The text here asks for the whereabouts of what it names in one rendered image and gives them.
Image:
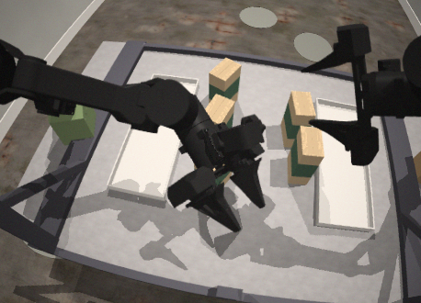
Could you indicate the white long shallow tray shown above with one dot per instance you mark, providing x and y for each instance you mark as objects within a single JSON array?
[
  {"x": 145, "y": 158},
  {"x": 343, "y": 190}
]

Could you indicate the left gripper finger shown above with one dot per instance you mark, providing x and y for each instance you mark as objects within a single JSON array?
[
  {"x": 215, "y": 206},
  {"x": 247, "y": 180}
]

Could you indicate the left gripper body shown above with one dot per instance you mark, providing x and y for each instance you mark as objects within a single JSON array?
[{"x": 191, "y": 186}]

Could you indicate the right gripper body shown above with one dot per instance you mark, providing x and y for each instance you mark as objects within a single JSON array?
[{"x": 384, "y": 94}]

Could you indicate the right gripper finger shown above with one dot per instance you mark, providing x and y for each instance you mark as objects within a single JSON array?
[
  {"x": 331, "y": 60},
  {"x": 339, "y": 130}
]

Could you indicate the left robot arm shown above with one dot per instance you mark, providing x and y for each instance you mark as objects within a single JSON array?
[{"x": 167, "y": 103}]

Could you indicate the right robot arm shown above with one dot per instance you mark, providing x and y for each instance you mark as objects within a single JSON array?
[{"x": 412, "y": 70}]

